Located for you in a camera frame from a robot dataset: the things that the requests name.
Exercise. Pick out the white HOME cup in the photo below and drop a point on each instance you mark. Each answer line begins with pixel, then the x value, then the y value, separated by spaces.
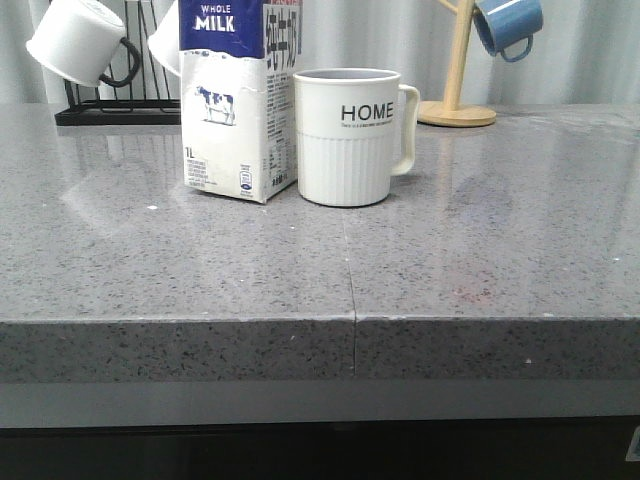
pixel 355 131

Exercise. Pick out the whole milk carton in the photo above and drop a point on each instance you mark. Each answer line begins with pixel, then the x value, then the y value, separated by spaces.
pixel 237 60

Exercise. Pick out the wooden mug tree stand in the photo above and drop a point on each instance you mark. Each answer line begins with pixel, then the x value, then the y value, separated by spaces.
pixel 450 112

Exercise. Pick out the right white hanging mug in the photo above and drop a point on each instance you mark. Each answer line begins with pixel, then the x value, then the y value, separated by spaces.
pixel 164 44

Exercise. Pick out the white hanging mug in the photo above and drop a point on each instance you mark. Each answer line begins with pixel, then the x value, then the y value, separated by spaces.
pixel 77 40
pixel 164 44

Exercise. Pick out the blue hanging mug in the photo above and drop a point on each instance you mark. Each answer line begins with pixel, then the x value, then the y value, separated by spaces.
pixel 507 27

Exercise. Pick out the left white hanging mug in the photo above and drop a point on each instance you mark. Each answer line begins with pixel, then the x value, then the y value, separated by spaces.
pixel 77 40

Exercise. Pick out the black cabinet drawer front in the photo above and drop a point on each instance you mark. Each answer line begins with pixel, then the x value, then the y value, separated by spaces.
pixel 552 448

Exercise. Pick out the black wire mug rack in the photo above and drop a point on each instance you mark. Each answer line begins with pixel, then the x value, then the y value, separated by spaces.
pixel 152 97

